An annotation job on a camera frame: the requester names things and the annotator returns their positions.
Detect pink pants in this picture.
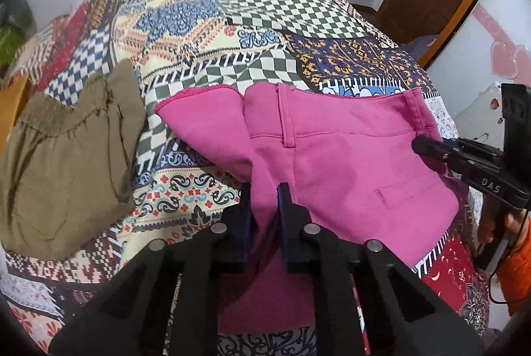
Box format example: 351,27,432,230
155,83,465,335

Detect person's right hand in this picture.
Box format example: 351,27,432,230
477,195,530,249

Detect white suitcase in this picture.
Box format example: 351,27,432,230
455,82,505,149

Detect olive green pants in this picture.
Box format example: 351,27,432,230
1,59,146,261

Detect wooden lap desk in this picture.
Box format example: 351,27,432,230
0,75,31,157

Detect patchwork patterned bedspread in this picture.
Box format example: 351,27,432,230
0,0,493,356

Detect green storage bag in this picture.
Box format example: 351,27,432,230
0,23,26,68

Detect grey plush toy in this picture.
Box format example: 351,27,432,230
1,0,33,28

